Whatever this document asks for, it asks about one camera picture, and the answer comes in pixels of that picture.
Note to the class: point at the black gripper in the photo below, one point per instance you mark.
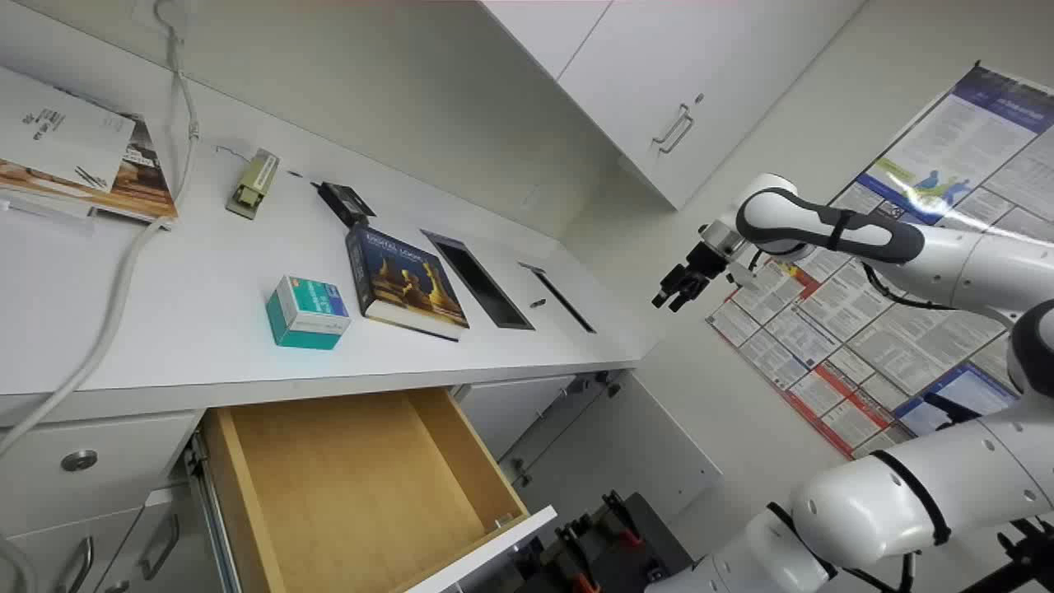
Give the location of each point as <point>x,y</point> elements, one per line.
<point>699,265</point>

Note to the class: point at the white bottom cupboard door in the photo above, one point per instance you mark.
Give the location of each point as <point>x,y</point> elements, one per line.
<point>627,449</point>
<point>505,413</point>

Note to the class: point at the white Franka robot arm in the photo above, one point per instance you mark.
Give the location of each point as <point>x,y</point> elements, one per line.
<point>967,265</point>

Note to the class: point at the white upper cabinet door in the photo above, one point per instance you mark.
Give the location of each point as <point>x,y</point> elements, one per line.
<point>548,29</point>

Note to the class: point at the red and black clamp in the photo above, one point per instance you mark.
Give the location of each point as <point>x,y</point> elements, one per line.
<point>620,525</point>
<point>571,563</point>

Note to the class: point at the white upper cabinet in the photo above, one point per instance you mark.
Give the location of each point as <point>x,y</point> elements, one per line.
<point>744,66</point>

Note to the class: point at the dark cover picture book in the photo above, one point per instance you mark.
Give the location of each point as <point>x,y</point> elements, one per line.
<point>399,275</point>

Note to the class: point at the small black device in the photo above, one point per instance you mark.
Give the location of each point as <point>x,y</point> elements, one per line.
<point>344,202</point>

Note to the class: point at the teal and white box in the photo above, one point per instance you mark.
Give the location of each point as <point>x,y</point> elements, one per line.
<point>307,316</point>

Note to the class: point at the open wooden drawer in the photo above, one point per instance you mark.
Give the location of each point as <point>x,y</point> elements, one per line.
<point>350,482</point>

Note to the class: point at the beige stapler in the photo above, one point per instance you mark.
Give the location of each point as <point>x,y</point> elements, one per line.
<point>256,185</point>

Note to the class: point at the white drawer front with lock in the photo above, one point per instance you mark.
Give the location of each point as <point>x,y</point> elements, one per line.
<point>120,465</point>

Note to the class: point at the round metal drawer lock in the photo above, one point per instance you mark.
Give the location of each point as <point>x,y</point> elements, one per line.
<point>79,461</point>

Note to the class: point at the white paper booklet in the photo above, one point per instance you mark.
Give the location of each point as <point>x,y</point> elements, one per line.
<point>61,133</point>

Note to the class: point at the wall poster with text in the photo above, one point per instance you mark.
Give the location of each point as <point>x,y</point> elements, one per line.
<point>975,133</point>

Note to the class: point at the black camera tripod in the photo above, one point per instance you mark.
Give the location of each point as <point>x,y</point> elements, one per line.
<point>1016,556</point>

